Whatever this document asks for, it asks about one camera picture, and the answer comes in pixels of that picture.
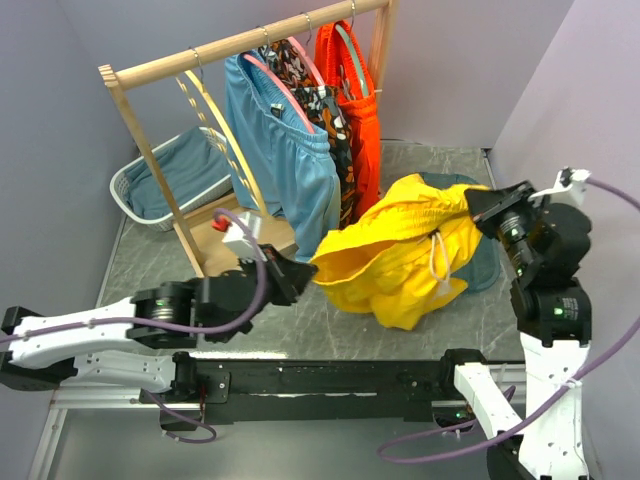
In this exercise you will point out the light blue shorts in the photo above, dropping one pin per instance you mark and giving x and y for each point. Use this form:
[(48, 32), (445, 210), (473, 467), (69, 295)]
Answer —
[(291, 165)]

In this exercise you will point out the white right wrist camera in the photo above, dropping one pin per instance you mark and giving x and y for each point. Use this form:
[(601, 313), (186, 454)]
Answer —
[(569, 188)]

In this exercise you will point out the teal plastic tray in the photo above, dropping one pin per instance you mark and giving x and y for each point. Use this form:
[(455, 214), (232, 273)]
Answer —
[(484, 268)]

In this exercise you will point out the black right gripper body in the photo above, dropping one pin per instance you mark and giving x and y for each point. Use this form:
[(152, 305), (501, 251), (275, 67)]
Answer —
[(512, 223)]

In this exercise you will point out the wooden clothes rack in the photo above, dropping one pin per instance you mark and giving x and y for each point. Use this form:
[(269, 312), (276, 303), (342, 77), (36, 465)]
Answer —
[(205, 258)]

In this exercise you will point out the grey green hanger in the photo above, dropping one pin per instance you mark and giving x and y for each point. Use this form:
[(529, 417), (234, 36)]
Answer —
[(349, 44)]

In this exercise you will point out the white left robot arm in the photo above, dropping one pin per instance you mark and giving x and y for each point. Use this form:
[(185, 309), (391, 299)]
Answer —
[(143, 341)]

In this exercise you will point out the yellow shorts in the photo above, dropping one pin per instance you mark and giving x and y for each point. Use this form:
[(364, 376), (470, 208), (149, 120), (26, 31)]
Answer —
[(398, 260)]

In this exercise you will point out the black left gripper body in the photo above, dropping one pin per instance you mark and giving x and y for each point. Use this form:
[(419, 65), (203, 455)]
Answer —
[(274, 278)]

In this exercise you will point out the floral patterned shorts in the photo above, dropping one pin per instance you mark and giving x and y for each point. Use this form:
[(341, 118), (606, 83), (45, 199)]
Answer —
[(339, 138)]

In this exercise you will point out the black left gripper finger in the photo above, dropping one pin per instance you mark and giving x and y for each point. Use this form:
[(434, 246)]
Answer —
[(291, 270), (291, 291)]

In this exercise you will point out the blue cloth in basket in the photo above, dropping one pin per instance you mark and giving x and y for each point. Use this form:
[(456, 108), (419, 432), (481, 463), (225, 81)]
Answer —
[(175, 175)]

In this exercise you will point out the yellow wooden hanger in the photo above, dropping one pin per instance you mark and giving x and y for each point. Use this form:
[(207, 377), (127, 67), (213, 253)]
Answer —
[(224, 140)]

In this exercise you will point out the orange shorts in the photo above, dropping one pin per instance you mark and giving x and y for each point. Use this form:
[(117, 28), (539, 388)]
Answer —
[(361, 113)]

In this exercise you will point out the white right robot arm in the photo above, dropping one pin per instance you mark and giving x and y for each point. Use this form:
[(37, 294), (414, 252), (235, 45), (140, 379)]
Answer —
[(545, 242)]

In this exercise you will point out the pink hanger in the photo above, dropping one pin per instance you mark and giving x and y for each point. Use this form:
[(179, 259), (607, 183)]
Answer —
[(298, 77)]

